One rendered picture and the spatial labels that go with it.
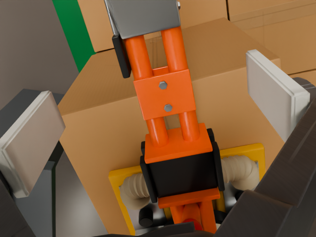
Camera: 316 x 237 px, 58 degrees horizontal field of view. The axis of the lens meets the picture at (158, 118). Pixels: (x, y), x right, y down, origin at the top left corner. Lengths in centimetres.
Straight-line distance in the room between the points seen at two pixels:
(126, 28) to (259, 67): 16
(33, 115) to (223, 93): 36
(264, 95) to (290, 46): 79
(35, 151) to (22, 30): 138
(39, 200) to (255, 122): 66
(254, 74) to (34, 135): 13
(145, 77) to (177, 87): 4
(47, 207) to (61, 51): 81
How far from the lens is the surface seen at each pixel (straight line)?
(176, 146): 35
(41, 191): 91
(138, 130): 51
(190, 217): 30
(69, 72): 152
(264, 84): 17
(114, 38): 30
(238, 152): 53
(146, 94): 32
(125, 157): 54
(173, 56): 31
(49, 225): 101
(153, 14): 29
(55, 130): 20
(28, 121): 17
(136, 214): 60
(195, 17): 85
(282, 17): 92
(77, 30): 145
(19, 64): 159
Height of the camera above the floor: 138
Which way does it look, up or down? 62 degrees down
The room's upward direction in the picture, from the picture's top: 178 degrees clockwise
